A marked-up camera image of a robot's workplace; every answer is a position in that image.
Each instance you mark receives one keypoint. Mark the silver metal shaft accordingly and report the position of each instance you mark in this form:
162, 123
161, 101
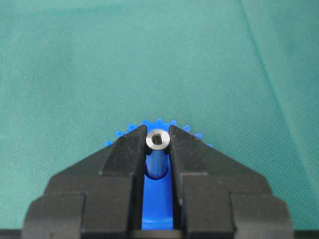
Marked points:
157, 141

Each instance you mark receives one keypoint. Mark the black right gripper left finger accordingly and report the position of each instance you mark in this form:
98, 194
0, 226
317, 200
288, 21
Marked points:
99, 197

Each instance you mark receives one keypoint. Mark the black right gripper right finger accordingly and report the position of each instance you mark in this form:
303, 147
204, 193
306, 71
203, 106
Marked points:
216, 197

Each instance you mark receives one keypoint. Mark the blue plastic gear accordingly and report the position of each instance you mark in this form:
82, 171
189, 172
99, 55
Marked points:
157, 199

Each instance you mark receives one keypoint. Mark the green cloth mat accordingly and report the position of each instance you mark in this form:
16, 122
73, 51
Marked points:
243, 73

